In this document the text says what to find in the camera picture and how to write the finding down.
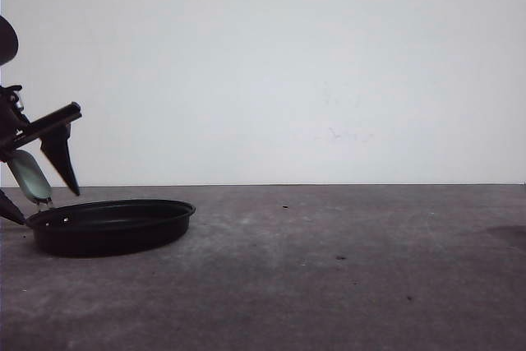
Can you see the black frying pan green handle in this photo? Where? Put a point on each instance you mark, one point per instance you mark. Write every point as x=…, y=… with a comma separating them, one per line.
x=102, y=228

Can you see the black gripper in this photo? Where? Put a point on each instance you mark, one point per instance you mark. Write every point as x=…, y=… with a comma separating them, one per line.
x=54, y=131

